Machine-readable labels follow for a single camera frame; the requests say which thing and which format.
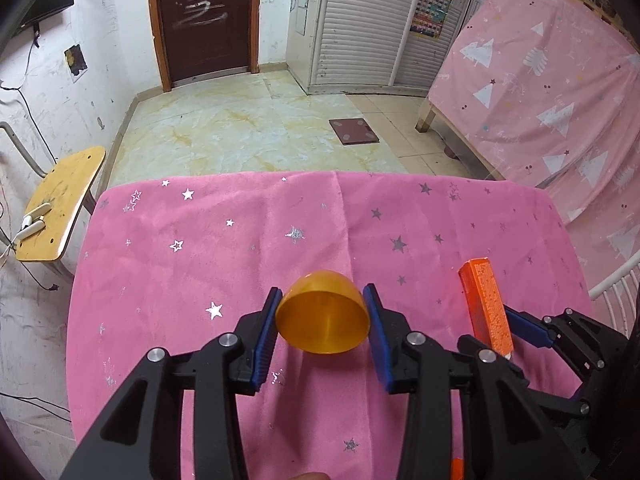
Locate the white metal rail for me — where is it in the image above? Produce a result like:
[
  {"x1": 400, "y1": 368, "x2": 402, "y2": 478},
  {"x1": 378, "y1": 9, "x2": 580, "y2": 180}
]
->
[{"x1": 588, "y1": 261, "x2": 640, "y2": 342}]

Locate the wooden metal chair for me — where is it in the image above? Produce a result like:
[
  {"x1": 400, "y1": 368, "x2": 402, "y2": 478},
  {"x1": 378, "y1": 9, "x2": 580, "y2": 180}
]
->
[{"x1": 0, "y1": 121, "x2": 107, "y2": 281}]

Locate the dark brown door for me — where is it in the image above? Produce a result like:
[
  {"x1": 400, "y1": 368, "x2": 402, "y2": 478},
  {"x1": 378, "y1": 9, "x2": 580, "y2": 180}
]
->
[{"x1": 147, "y1": 0, "x2": 264, "y2": 92}]

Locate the black wall cable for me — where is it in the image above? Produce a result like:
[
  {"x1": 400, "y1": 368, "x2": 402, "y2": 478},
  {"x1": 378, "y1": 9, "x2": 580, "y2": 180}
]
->
[{"x1": 0, "y1": 80, "x2": 56, "y2": 166}]

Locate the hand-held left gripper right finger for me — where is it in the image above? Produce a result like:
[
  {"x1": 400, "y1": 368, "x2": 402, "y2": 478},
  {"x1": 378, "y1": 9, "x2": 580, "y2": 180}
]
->
[{"x1": 363, "y1": 283, "x2": 587, "y2": 480}]

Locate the white louvered wardrobe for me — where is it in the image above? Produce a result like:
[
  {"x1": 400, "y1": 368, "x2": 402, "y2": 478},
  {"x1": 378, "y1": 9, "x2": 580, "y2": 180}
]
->
[{"x1": 285, "y1": 0, "x2": 484, "y2": 96}]

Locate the cluttered wooden shelf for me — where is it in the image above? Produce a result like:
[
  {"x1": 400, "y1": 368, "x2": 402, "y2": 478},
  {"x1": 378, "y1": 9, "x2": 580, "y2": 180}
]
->
[{"x1": 535, "y1": 0, "x2": 640, "y2": 46}]

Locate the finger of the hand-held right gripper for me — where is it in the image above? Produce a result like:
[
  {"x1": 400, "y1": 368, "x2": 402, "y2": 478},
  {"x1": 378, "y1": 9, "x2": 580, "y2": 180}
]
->
[
  {"x1": 457, "y1": 335, "x2": 594, "y2": 419},
  {"x1": 502, "y1": 304, "x2": 627, "y2": 372}
]

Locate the orange plastic half shell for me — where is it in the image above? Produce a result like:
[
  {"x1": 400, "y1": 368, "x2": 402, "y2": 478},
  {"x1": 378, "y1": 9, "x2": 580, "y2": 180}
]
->
[{"x1": 275, "y1": 270, "x2": 371, "y2": 356}]

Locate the pink star tablecloth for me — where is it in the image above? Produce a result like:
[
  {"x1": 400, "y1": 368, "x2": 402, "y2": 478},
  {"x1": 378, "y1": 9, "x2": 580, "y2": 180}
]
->
[{"x1": 66, "y1": 171, "x2": 594, "y2": 480}]

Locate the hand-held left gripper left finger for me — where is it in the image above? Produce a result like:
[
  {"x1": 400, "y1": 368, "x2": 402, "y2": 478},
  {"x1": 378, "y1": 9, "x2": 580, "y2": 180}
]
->
[{"x1": 59, "y1": 286, "x2": 282, "y2": 480}]

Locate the broken wall socket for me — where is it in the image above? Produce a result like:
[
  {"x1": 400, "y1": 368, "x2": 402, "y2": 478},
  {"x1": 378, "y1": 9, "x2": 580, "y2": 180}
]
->
[{"x1": 63, "y1": 44, "x2": 89, "y2": 79}]

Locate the pink printed bed sheet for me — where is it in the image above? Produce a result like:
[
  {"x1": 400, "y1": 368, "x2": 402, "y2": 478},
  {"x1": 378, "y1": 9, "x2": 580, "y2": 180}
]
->
[{"x1": 428, "y1": 0, "x2": 640, "y2": 292}]

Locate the colourful wall poster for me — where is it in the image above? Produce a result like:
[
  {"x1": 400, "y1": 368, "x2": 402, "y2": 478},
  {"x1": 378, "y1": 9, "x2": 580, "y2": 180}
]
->
[{"x1": 410, "y1": 0, "x2": 459, "y2": 41}]

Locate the wooden bed frame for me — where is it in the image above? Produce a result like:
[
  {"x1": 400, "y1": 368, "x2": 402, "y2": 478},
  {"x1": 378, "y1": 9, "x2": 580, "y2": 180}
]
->
[{"x1": 415, "y1": 102, "x2": 502, "y2": 181}]

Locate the orange plastic bar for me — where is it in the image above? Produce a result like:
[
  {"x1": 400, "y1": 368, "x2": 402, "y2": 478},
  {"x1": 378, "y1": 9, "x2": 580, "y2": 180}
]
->
[{"x1": 450, "y1": 258, "x2": 516, "y2": 480}]

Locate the brown floor scale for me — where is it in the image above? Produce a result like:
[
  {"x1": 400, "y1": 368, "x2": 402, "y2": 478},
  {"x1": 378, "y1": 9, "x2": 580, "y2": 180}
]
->
[{"x1": 328, "y1": 117, "x2": 377, "y2": 147}]

